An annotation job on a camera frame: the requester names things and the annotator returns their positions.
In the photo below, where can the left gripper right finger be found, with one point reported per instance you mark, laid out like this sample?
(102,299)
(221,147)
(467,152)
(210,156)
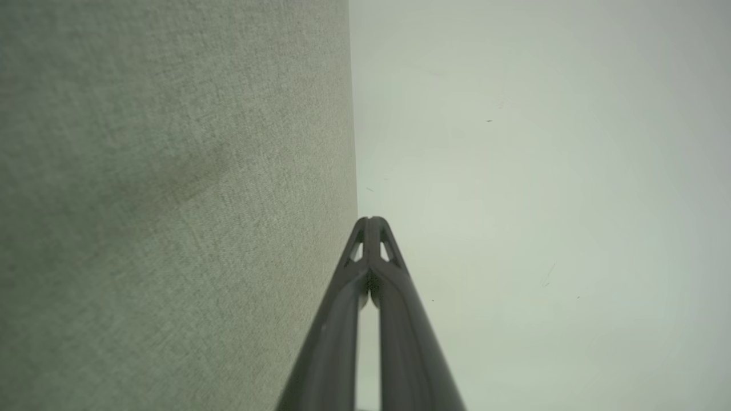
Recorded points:
(411,354)

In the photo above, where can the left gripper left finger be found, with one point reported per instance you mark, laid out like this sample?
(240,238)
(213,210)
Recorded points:
(334,342)

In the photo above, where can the grey fabric sofa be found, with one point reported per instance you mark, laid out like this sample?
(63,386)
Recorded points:
(171,200)

